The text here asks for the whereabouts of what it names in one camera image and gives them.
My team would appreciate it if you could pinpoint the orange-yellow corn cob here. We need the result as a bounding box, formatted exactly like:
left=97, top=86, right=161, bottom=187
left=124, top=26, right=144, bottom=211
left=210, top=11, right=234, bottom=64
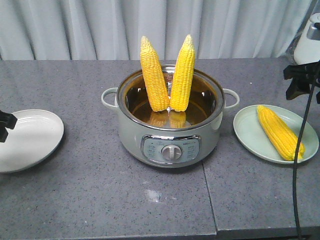
left=140, top=36, right=170, bottom=112

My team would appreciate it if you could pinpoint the white rice cooker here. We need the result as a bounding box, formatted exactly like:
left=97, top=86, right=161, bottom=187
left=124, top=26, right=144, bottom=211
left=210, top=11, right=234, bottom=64
left=293, top=12, right=320, bottom=65

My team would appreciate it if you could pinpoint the black cable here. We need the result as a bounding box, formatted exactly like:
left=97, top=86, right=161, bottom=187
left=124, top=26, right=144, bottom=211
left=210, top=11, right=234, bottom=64
left=292, top=74, right=319, bottom=240

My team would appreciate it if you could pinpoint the grey pleated curtain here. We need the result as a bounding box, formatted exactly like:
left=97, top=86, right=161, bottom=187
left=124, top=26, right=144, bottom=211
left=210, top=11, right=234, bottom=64
left=0, top=0, right=320, bottom=60

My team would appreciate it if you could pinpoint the bright yellow upright corn cob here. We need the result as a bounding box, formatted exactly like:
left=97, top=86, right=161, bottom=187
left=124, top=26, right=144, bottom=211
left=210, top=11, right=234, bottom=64
left=170, top=34, right=196, bottom=112

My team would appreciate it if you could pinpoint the bright yellow corn cob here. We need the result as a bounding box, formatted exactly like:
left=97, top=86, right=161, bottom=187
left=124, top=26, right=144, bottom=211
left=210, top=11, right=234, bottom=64
left=170, top=34, right=196, bottom=112
left=256, top=105, right=298, bottom=161

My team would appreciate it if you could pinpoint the mint green plate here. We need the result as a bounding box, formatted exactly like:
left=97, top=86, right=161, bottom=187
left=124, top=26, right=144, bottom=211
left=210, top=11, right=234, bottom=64
left=233, top=104, right=319, bottom=165

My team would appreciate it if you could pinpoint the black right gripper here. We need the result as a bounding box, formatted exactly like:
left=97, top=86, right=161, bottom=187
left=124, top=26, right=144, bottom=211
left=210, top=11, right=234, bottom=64
left=283, top=61, right=320, bottom=100

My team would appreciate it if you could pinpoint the cream white plate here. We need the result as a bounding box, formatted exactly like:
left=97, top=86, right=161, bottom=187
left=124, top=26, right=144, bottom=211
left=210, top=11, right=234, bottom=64
left=0, top=109, right=64, bottom=173

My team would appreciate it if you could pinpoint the pale green electric cooking pot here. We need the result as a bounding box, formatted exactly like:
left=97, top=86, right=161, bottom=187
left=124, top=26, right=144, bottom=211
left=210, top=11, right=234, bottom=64
left=102, top=70, right=240, bottom=168

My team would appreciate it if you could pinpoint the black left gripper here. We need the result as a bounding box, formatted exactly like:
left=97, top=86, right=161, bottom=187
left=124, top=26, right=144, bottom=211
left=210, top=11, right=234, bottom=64
left=0, top=111, right=18, bottom=143

